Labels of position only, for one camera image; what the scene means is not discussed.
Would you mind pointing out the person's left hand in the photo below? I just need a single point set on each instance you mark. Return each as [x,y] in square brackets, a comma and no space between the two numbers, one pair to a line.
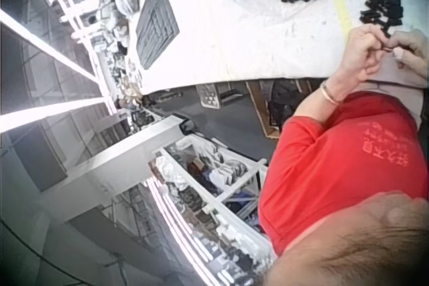
[357,55]

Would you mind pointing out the person's right hand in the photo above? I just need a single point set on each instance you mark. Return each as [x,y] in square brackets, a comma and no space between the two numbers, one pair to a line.
[414,53]

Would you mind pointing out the small black plastic part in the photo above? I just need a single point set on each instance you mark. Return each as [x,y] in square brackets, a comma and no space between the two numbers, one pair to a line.
[386,49]

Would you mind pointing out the yellow tape strip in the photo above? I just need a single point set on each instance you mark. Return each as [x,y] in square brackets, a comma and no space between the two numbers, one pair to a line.
[342,6]

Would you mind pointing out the heap of black rectangular parts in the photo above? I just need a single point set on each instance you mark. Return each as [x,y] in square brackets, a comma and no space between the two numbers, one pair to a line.
[383,1]

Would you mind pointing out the cardboard box with black contents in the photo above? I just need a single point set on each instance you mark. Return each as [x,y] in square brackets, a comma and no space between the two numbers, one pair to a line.
[268,108]

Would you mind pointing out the white perforated crate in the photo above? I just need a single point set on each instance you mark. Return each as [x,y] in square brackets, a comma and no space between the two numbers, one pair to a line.
[209,95]

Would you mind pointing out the white shelf rack with goods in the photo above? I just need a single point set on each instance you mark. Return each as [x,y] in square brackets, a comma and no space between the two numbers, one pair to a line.
[214,185]

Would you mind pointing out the dark grey slotted tray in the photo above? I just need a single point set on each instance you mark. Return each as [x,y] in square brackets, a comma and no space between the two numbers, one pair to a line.
[155,21]

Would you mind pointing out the crowded background workbench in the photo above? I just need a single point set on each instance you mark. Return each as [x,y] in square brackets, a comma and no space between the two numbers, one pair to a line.
[112,31]

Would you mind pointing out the white structural beam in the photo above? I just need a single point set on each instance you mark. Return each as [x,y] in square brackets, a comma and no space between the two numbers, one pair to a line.
[114,162]

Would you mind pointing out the long ceiling light strip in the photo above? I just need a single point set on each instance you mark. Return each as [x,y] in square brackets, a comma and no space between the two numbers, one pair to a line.
[50,112]
[50,46]

